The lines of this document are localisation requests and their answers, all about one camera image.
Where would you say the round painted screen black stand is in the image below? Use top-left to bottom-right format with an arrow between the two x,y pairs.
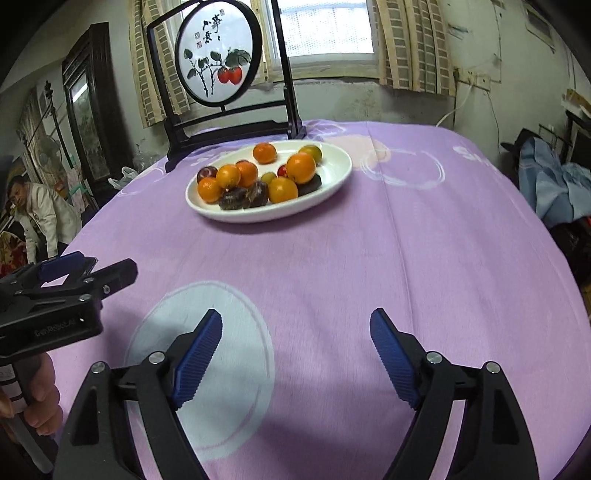
147,0 -> 308,174

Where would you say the dark wooden framed cabinet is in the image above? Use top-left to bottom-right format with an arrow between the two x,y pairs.
61,23 -> 134,181

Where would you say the person's left hand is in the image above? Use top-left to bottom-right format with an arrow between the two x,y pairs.
0,353 -> 64,437

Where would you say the medium orange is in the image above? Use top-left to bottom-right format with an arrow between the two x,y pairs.
235,161 -> 259,188

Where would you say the white cable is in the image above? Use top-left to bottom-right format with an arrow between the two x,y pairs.
435,84 -> 474,128

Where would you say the large round orange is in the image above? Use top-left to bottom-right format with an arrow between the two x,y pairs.
286,152 -> 317,184

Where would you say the white wall socket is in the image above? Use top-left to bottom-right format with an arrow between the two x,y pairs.
455,69 -> 491,90

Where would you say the window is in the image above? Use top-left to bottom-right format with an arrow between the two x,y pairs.
259,0 -> 377,70

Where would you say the beige checked curtain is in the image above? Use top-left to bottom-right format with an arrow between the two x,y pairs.
374,0 -> 455,95
127,0 -> 192,129

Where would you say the blue cloth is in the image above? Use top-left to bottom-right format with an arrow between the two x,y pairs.
517,136 -> 591,227

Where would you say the dark furniture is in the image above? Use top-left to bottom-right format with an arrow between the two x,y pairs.
563,108 -> 591,167

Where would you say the large dark water chestnut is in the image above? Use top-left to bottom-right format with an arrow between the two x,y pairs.
295,173 -> 323,198

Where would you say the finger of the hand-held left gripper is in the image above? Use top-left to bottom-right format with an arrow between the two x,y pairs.
78,258 -> 138,303
0,251 -> 99,301

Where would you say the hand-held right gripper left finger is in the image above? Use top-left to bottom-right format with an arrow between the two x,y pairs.
53,308 -> 223,480

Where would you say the medium dark water chestnut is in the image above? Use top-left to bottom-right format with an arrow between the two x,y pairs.
244,180 -> 270,208

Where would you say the white oval plate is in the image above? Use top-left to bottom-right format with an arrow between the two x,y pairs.
185,140 -> 353,223

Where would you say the small dark water chestnut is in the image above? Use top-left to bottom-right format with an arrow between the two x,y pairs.
218,187 -> 245,212

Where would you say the purple tablecloth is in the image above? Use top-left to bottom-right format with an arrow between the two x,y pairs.
44,119 -> 591,480

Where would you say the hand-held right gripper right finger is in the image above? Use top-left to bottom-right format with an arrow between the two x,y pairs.
369,308 -> 540,480

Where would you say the electric fan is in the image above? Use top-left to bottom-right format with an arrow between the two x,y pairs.
34,138 -> 63,176

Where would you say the yellow-orange tomato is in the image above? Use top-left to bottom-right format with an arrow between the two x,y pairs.
268,176 -> 299,204

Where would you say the white plastic bag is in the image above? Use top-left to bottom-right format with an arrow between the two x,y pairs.
108,166 -> 139,190

